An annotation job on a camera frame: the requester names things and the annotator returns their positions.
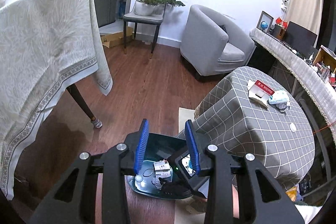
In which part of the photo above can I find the blue white tissue pack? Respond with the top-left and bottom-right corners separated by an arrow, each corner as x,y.
268,90 -> 290,105

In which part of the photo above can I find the teal trash bin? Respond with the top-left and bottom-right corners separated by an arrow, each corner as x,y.
127,133 -> 208,200

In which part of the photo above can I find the cardboard box on floor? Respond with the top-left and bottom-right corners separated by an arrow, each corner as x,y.
101,27 -> 133,48

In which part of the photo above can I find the white printed carton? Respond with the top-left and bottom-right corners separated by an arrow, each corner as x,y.
151,160 -> 173,190

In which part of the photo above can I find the picture frame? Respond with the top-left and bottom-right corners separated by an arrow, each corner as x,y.
257,11 -> 273,33

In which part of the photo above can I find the small blue globe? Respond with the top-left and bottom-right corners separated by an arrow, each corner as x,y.
260,21 -> 268,32

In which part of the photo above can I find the grey armchair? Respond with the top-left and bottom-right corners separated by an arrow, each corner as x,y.
180,5 -> 255,80

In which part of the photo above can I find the grey dining chair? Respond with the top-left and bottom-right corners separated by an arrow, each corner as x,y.
122,0 -> 166,59

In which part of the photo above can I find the white round lid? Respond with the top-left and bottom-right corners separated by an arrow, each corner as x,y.
289,123 -> 297,132

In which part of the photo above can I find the grey checked round tablecloth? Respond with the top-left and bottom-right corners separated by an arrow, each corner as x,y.
193,67 -> 315,190

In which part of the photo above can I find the white security camera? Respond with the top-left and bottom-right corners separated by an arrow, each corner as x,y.
281,0 -> 289,13

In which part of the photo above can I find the white red cardboard box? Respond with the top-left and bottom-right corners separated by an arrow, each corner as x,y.
247,80 -> 274,108

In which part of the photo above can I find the black monitor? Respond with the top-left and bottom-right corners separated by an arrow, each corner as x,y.
283,21 -> 317,57

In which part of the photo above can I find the beige patterned tablecloth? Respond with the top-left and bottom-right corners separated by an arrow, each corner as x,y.
1,0 -> 113,200

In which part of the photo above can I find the wooden speaker box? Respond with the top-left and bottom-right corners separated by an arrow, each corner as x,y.
272,24 -> 286,40

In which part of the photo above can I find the beige fringed sideboard cloth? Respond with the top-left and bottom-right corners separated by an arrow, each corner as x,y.
249,28 -> 335,137

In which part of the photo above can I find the potted green plant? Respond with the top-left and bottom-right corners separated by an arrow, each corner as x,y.
134,0 -> 185,16

